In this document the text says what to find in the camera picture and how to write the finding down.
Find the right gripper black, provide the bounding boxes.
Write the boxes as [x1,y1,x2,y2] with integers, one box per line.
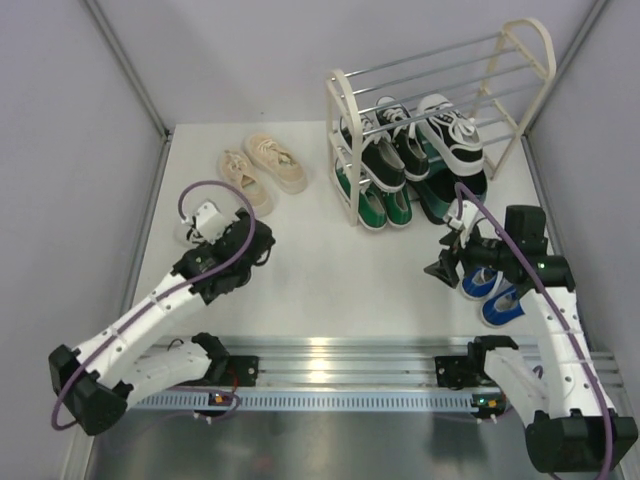
[425,221,516,288]

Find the black white sneaker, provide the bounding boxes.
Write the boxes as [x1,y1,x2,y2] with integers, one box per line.
[173,221,202,247]
[417,94,484,177]

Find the beige sneaker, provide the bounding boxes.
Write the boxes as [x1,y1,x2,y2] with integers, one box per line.
[243,133,308,195]
[218,150,274,217]

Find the green canvas sneaker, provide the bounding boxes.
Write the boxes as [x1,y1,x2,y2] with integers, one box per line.
[333,160,387,231]
[382,188,413,228]

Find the green loafer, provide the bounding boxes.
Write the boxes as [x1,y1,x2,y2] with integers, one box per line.
[409,140,458,225]
[459,171,488,203]

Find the black canvas sneaker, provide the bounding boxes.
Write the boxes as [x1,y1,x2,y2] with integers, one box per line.
[376,96,429,182]
[339,115,405,193]

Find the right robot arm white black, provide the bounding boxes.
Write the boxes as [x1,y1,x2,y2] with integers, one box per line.
[425,200,639,479]

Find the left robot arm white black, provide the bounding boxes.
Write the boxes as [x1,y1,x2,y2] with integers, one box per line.
[48,209,276,436]

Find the cream shoe rack metal bars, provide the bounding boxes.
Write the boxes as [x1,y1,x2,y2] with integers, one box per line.
[325,18,557,229]

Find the blue canvas sneaker upper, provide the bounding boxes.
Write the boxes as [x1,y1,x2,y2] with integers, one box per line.
[461,267,504,300]

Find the blue canvas sneaker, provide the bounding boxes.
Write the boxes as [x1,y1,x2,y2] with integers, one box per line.
[461,267,504,300]
[481,286,524,327]

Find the blue canvas sneaker lower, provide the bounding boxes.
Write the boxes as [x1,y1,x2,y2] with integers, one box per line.
[481,286,524,327]

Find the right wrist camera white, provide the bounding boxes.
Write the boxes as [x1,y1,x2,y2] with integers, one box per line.
[443,200,481,232]

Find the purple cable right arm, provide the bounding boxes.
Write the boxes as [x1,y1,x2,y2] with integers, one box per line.
[453,180,619,475]

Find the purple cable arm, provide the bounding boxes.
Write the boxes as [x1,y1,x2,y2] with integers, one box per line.
[453,180,619,475]
[52,180,257,431]

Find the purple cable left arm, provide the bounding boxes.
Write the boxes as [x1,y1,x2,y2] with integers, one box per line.
[52,180,257,431]

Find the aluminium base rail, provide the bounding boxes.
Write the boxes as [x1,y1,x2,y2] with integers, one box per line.
[134,334,624,389]

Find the perforated cable duct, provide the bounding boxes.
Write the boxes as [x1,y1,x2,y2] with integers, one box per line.
[135,390,506,413]

